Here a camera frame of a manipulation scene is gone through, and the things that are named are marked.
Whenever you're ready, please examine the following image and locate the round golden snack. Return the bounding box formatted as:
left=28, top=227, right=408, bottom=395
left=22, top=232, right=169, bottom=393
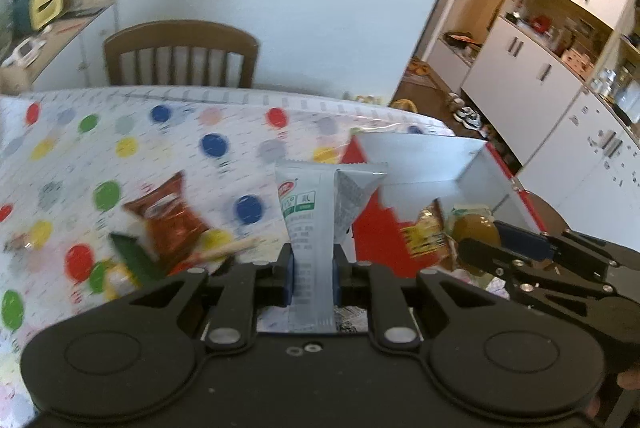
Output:
left=445, top=206, right=501, bottom=277

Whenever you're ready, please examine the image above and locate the red yellow snack bag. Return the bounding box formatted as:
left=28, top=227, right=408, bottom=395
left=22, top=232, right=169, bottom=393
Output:
left=400, top=199, right=454, bottom=271

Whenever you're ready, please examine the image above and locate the white grey snack packet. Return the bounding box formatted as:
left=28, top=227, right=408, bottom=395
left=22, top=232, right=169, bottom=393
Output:
left=276, top=159, right=387, bottom=334

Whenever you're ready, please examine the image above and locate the brown Oreo snack bag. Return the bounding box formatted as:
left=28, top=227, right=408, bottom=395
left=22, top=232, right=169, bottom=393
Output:
left=122, top=171, right=209, bottom=270

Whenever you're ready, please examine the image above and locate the person right hand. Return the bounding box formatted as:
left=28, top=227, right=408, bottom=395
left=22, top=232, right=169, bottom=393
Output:
left=586, top=364, right=639, bottom=427

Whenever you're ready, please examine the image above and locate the beige sausage stick snack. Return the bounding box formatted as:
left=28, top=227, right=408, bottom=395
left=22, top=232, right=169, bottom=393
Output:
left=190, top=237, right=260, bottom=263

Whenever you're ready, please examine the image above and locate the red cardboard box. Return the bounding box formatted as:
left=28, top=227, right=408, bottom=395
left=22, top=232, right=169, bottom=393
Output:
left=342, top=133, right=546, bottom=278

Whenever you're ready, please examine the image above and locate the green dark snack packet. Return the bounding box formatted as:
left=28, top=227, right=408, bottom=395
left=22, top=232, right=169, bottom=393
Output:
left=110, top=232, right=166, bottom=286

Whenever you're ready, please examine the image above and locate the balloon pattern tablecloth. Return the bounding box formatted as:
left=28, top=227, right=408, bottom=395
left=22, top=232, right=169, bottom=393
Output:
left=1, top=87, right=447, bottom=427

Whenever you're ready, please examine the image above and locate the wooden chair behind table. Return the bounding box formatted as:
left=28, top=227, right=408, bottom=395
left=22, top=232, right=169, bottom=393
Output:
left=103, top=20, right=259, bottom=89

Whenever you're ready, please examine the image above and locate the white handheld device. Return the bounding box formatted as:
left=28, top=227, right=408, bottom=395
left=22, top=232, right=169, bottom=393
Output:
left=3, top=37, right=46, bottom=68

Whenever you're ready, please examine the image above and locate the white wall cabinet unit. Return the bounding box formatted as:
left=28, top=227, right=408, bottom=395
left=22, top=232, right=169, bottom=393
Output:
left=424, top=0, right=639, bottom=248

